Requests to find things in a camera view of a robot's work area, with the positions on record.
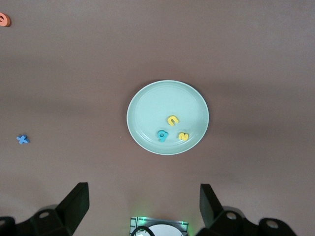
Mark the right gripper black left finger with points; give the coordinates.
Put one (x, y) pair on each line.
(69, 216)

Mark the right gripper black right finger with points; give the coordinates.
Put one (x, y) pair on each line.
(211, 214)

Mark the yellow foam letter s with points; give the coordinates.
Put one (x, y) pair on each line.
(183, 137)

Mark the teal foam letter b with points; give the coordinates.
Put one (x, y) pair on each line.
(163, 138)

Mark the yellow foam letter n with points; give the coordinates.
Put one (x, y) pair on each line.
(170, 120)

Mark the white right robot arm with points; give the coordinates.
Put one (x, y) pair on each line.
(165, 231)

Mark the blue foam letter x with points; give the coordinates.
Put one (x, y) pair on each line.
(22, 139)

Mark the light green plate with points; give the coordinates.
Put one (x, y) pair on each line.
(157, 105)

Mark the brown table cover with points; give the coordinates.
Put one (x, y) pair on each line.
(157, 37)

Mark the orange foam letter e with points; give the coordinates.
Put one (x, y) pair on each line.
(5, 20)

